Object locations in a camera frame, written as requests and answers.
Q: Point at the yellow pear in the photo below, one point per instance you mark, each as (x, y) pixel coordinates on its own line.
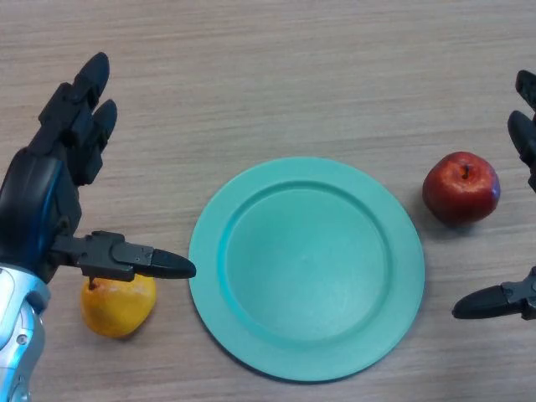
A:
(115, 307)

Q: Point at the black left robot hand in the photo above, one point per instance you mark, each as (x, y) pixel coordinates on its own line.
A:
(37, 197)

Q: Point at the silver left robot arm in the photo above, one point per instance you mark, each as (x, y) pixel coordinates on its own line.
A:
(17, 335)

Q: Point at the red apple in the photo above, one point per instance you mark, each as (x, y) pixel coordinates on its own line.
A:
(458, 188)

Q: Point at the green plastic plate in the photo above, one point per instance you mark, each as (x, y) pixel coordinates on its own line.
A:
(305, 272)

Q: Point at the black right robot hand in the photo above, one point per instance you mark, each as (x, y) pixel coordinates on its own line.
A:
(523, 138)

